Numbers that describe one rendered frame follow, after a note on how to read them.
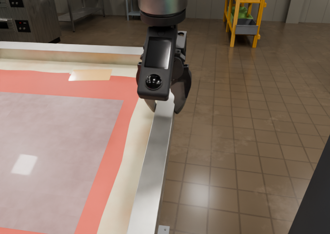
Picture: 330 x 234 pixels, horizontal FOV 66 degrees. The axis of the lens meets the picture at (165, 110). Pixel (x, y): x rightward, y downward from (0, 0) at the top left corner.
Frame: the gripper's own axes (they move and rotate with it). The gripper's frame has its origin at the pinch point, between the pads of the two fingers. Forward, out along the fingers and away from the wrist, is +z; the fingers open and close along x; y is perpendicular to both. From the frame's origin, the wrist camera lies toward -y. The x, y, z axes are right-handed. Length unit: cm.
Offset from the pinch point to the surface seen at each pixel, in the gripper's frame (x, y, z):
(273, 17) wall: -191, 634, 260
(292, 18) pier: -233, 615, 253
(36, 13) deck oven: 267, 344, 136
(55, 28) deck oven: 266, 381, 181
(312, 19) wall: -286, 629, 259
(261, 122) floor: -74, 150, 155
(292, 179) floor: -83, 75, 138
